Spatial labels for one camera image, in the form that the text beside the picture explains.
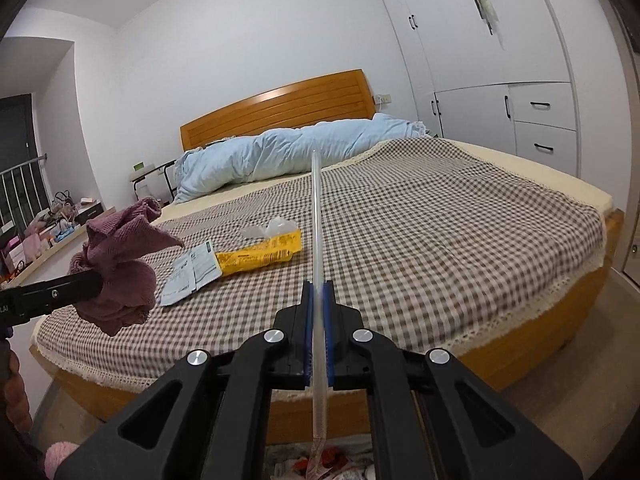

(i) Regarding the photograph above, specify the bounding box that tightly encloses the light blue duvet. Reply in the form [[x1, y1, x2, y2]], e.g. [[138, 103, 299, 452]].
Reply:
[[172, 112, 433, 203]]

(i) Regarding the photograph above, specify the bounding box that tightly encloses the clear plastic straw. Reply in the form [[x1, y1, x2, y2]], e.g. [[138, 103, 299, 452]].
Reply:
[[309, 149, 329, 480]]

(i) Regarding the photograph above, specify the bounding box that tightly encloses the pink bag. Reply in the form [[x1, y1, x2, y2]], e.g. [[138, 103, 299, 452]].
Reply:
[[22, 232, 51, 261]]

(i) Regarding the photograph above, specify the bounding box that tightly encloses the dark window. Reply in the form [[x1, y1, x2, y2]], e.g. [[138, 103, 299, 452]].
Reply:
[[0, 92, 39, 231]]

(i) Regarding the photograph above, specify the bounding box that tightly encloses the tan handbag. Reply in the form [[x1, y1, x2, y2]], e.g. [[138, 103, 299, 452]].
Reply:
[[50, 190, 76, 216]]

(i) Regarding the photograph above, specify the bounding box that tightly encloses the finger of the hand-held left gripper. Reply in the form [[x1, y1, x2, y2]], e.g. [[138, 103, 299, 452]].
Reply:
[[15, 269, 104, 318]]

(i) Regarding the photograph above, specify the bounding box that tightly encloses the black metal bedside table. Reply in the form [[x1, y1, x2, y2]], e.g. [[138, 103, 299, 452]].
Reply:
[[127, 160, 178, 206]]

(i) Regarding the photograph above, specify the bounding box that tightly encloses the white wardrobe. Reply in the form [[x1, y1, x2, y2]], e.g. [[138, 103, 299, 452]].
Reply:
[[367, 0, 583, 178]]

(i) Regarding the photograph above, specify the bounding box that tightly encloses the hanging wardrobe ornament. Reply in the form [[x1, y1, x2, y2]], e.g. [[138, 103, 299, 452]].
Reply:
[[462, 0, 501, 51]]

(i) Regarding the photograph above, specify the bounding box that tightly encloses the yellow snack packet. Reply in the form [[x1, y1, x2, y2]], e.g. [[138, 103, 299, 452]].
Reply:
[[215, 229, 303, 277]]

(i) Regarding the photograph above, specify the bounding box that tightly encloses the person's left hand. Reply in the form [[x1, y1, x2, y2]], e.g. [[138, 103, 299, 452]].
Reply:
[[0, 342, 34, 434]]

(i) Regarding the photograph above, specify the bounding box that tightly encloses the leaf print lined trash bin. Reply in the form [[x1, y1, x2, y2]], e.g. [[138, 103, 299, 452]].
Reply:
[[264, 437, 388, 480]]

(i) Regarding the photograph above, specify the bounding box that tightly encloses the pink shaggy rug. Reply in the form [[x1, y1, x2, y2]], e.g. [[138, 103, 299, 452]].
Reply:
[[44, 441, 81, 479]]

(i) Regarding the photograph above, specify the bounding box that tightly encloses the wooden bed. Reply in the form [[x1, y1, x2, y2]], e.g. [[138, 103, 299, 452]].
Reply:
[[30, 69, 626, 441]]

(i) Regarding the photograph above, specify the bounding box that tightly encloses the clear plastic bag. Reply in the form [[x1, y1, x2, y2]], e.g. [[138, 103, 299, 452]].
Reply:
[[242, 219, 297, 240]]

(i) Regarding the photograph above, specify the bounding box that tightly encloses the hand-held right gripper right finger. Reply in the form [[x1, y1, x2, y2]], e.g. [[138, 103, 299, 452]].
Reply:
[[321, 281, 584, 480]]

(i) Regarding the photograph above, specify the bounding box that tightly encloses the purple knitted cloth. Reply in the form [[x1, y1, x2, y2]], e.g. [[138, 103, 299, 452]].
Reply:
[[69, 197, 185, 337]]

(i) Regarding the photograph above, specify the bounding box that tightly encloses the black box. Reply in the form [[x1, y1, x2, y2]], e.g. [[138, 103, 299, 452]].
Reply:
[[75, 199, 104, 226]]

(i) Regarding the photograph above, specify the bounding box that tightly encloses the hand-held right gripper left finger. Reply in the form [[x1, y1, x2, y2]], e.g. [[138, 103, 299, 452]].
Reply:
[[54, 281, 314, 480]]

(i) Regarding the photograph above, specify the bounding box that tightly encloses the white bag green square label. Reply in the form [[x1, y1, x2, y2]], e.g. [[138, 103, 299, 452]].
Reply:
[[160, 252, 197, 307]]

